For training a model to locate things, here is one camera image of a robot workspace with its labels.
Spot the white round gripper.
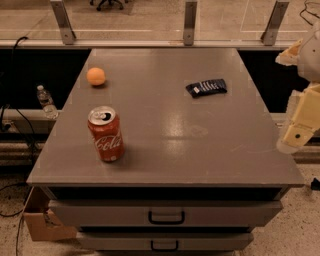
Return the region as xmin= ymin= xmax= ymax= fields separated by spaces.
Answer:
xmin=275 ymin=22 xmax=320 ymax=154

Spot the dark blue rxbar wrapper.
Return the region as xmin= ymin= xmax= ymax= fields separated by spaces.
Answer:
xmin=186 ymin=79 xmax=227 ymax=98

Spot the red coca-cola can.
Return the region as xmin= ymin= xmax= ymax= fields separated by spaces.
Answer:
xmin=88 ymin=106 xmax=125 ymax=162

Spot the black plug on floor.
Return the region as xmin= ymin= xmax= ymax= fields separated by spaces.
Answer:
xmin=311 ymin=178 xmax=320 ymax=191

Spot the grey drawer cabinet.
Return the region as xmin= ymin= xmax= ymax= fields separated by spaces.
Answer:
xmin=28 ymin=48 xmax=303 ymax=256

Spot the black office chair base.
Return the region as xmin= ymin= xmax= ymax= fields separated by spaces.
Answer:
xmin=89 ymin=0 xmax=129 ymax=11

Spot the orange fruit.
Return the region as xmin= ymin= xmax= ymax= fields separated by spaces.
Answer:
xmin=86 ymin=67 xmax=106 ymax=86

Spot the clear plastic water bottle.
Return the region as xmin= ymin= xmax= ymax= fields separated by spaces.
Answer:
xmin=37 ymin=85 xmax=59 ymax=120

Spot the lower grey drawer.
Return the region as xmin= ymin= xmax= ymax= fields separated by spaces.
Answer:
xmin=77 ymin=232 xmax=253 ymax=252

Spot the grey drawer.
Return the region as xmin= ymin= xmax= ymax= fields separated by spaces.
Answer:
xmin=77 ymin=232 xmax=253 ymax=252
xmin=49 ymin=200 xmax=282 ymax=227

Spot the upper grey drawer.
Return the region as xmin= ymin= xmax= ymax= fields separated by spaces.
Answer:
xmin=49 ymin=200 xmax=282 ymax=227

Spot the cardboard box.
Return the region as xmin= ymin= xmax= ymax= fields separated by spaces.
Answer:
xmin=23 ymin=188 xmax=77 ymax=241

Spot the right metal railing bracket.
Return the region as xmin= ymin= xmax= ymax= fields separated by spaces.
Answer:
xmin=261 ymin=0 xmax=289 ymax=46

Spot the metal railing bracket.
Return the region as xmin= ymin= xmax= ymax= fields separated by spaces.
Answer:
xmin=183 ymin=0 xmax=197 ymax=46
xmin=261 ymin=0 xmax=289 ymax=46
xmin=50 ymin=0 xmax=76 ymax=45

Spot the black cable top right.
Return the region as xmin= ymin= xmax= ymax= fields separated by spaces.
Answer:
xmin=298 ymin=0 xmax=320 ymax=27

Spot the black cable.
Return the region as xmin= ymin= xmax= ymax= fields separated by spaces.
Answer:
xmin=298 ymin=0 xmax=320 ymax=27
xmin=0 ymin=35 xmax=40 ymax=256

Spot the middle metal railing bracket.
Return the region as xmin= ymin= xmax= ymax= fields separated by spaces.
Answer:
xmin=183 ymin=0 xmax=197 ymax=46

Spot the left metal railing bracket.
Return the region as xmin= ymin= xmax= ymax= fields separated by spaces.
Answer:
xmin=50 ymin=0 xmax=76 ymax=45

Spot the black cable on left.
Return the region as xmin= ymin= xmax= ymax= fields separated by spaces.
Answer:
xmin=0 ymin=35 xmax=40 ymax=256

